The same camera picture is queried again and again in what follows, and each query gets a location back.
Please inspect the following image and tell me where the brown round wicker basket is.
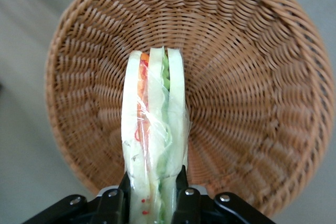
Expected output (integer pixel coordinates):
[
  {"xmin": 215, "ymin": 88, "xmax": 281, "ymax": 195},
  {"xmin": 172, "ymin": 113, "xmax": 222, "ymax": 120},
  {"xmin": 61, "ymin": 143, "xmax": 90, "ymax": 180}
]
[{"xmin": 45, "ymin": 0, "xmax": 335, "ymax": 218}]

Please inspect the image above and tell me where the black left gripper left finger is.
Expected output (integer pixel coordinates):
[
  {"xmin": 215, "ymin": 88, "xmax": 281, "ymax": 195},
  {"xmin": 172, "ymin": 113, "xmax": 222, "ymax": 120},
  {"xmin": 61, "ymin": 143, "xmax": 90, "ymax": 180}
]
[{"xmin": 98, "ymin": 171, "xmax": 132, "ymax": 224}]

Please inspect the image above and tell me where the triangle sandwich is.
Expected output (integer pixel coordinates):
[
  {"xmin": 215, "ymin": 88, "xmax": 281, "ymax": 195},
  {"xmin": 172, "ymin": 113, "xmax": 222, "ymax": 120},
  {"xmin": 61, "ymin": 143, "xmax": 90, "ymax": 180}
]
[{"xmin": 120, "ymin": 46, "xmax": 193, "ymax": 224}]

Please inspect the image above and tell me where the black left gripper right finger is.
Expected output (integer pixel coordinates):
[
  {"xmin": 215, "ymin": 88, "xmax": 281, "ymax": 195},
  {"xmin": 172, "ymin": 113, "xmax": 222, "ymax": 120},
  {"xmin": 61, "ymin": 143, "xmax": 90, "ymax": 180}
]
[{"xmin": 171, "ymin": 165, "xmax": 203, "ymax": 224}]

